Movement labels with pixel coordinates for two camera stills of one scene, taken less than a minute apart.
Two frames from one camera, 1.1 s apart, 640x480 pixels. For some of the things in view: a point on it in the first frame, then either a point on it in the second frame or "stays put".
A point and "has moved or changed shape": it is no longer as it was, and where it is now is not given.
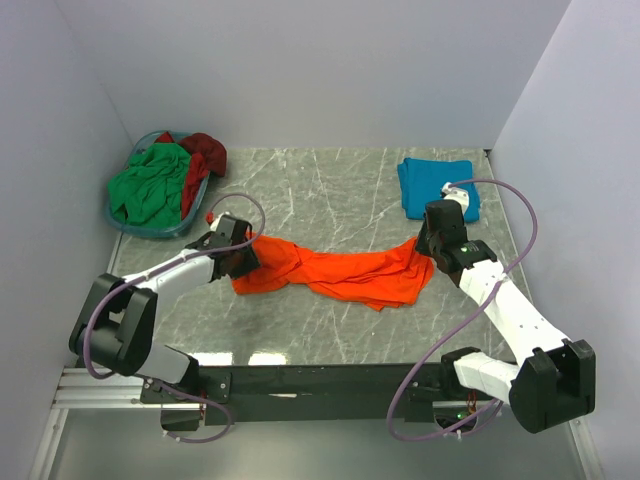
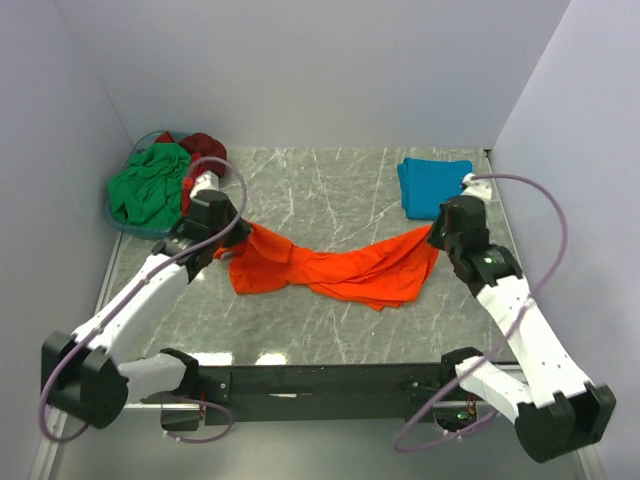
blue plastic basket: x=165 y=232 stays put
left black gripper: x=250 y=263 → x=240 y=234
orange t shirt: x=379 y=282 has moved or changed shape
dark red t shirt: x=208 y=156 stays put
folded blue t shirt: x=421 y=179 stays put
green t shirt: x=151 y=191 stays put
